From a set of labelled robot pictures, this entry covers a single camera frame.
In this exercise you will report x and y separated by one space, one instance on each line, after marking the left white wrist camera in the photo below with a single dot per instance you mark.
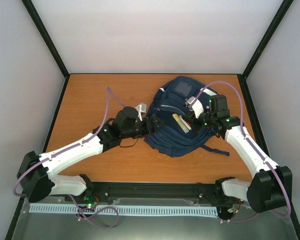
141 109

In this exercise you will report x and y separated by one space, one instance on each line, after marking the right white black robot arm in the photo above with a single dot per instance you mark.
261 167

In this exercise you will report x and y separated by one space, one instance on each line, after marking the black frame post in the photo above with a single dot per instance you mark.
271 29
40 26

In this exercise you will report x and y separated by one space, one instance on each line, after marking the black frame post right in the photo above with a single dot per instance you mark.
271 29

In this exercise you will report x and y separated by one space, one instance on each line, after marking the yellow highlighter clear cap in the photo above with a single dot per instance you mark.
180 122

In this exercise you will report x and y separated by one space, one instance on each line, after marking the light blue cable duct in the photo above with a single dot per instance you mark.
126 210

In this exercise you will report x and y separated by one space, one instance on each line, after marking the black frame post left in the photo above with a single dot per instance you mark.
40 26

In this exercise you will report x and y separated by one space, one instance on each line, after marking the navy blue student backpack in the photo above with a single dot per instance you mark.
176 136

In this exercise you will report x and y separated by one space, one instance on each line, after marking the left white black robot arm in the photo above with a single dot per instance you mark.
39 174

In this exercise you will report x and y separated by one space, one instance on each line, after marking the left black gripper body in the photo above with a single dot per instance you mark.
147 130

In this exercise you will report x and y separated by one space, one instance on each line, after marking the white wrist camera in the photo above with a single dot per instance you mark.
141 109
195 105

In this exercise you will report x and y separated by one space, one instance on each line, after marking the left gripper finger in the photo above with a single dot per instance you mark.
157 128
157 121

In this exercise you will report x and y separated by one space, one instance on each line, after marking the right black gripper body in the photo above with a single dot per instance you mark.
197 127

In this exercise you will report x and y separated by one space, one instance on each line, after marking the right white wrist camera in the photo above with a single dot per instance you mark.
195 105

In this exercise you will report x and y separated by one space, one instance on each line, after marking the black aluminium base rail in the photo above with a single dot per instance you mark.
152 191

